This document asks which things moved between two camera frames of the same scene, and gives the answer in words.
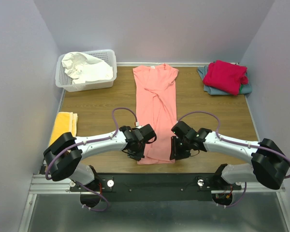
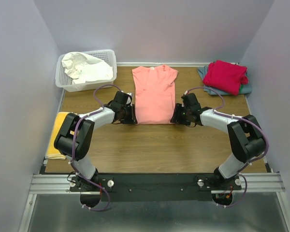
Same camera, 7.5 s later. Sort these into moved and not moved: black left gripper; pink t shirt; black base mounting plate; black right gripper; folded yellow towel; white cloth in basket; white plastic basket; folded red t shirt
Moved: black right gripper; black left gripper; pink t shirt
Not moved: white plastic basket; folded yellow towel; folded red t shirt; white cloth in basket; black base mounting plate
